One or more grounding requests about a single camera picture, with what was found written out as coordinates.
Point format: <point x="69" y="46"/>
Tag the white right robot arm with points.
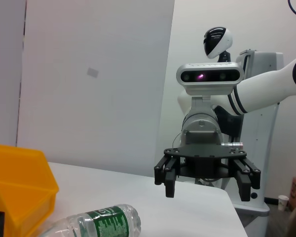
<point x="261" y="89"/>

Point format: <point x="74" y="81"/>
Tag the clear green-label water bottle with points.
<point x="106" y="222"/>

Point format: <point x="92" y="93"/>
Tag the white paper cup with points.
<point x="283" y="203"/>

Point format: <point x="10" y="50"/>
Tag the grey tape patch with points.
<point x="93" y="72"/>

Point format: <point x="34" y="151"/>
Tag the yellow plastic bin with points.
<point x="19" y="172"/>

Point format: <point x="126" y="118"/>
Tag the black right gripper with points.
<point x="204" y="155"/>

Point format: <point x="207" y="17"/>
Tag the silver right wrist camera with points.
<point x="207" y="76"/>

